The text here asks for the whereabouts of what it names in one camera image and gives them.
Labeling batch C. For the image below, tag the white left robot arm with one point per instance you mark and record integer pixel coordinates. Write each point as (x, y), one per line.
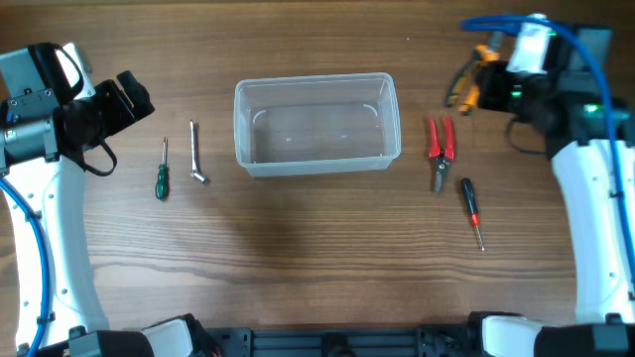
(60, 313)

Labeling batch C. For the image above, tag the silver socket wrench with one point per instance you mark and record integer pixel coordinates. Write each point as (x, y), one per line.
(195, 171)

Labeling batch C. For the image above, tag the black red screwdriver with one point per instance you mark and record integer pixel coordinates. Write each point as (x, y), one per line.
(468, 193)

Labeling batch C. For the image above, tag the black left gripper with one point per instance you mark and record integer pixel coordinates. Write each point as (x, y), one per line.
(124, 113)

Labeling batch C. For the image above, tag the black aluminium frame rail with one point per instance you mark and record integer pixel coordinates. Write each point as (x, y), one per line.
(422, 341)

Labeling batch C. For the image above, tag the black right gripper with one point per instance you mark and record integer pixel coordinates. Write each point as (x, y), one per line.
(495, 72)

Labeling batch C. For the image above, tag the red handled cutters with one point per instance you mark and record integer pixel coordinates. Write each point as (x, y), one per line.
(442, 158)

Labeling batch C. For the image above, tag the clear plastic container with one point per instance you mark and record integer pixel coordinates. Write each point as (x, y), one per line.
(319, 124)

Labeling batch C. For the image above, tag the orange black pliers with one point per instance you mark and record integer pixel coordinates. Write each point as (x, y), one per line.
(463, 91)

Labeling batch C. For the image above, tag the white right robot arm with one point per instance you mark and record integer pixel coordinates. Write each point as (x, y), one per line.
(550, 75)

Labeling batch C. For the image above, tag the green handled screwdriver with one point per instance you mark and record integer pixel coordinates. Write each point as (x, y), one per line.
(162, 183)

